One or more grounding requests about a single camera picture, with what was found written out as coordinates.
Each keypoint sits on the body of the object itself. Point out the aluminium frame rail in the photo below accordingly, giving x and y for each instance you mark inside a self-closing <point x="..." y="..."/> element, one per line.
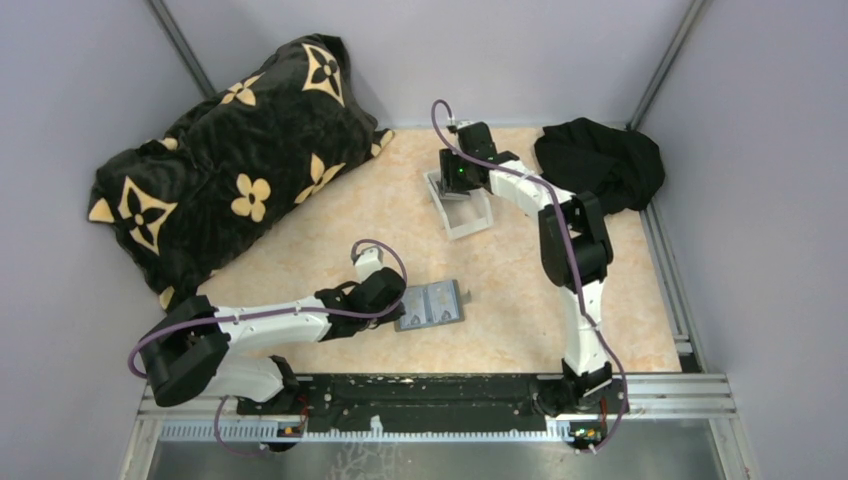
<point x="662" y="395"/>

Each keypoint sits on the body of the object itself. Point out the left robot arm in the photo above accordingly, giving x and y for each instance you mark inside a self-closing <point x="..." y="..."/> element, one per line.
<point x="200" y="349"/>

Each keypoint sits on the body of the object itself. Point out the black crumpled cloth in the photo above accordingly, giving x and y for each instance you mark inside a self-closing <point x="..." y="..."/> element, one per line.
<point x="622" y="168"/>

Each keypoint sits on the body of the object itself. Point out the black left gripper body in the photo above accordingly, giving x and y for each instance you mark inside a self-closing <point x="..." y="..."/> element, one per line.
<point x="391" y="316"/>

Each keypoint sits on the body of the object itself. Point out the white plastic card tray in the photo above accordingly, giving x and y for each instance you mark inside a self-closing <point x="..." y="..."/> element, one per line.
<point x="462" y="214"/>

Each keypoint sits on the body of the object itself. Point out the silver grey card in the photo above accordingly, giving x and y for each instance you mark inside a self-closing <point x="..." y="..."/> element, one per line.
<point x="416" y="304"/>

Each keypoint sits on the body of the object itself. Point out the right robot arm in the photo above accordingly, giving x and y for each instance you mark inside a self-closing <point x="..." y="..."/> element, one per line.
<point x="575" y="254"/>

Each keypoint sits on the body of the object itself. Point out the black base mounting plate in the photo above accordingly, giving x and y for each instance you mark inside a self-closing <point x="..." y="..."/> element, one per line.
<point x="464" y="419"/>

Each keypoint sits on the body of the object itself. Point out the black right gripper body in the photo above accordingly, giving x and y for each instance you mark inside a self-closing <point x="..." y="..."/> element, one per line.
<point x="456" y="173"/>

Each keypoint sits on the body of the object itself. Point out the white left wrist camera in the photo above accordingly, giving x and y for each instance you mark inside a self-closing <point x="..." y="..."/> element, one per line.
<point x="367" y="262"/>

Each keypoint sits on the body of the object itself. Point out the white cable duct strip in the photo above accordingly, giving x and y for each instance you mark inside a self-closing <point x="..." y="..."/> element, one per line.
<point x="269" y="431"/>

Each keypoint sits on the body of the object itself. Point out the black floral pillow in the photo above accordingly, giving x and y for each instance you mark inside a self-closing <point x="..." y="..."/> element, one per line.
<point x="186" y="204"/>

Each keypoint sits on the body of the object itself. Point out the grey card holder wallet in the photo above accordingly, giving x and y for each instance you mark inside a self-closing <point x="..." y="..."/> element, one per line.
<point x="465" y="298"/>

